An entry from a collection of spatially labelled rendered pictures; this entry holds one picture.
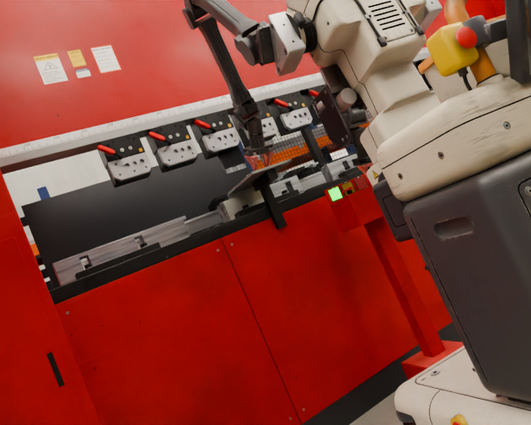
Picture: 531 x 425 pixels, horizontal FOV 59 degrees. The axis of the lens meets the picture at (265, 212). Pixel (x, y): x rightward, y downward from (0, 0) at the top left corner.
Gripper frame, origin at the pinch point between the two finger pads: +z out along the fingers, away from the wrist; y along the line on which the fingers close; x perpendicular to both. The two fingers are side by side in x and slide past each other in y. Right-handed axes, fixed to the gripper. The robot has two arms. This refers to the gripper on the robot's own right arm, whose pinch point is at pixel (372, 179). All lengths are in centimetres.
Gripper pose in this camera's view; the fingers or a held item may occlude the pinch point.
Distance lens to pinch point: 183.6
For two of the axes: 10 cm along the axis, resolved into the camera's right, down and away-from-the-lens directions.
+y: -3.6, -0.5, 9.3
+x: -8.7, 3.6, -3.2
